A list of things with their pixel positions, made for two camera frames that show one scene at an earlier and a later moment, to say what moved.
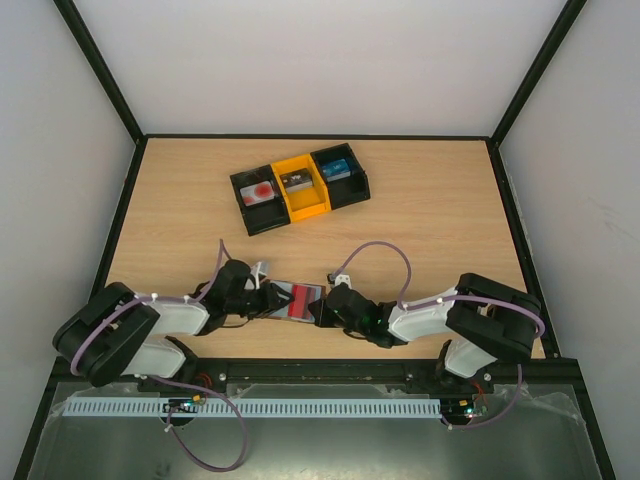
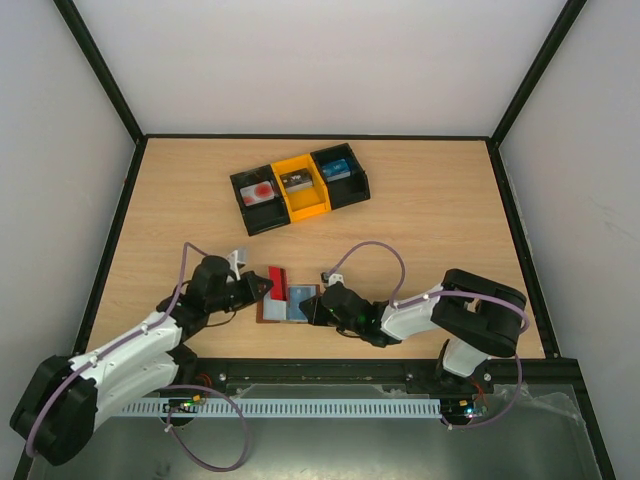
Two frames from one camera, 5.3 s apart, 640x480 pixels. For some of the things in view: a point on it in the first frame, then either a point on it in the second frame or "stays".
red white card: [257, 193] stays
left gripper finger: [276, 305] to [258, 284]
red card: [298, 308] to [279, 277]
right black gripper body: [326, 308] stays
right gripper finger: [317, 310] stays
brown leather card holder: [304, 295] stays
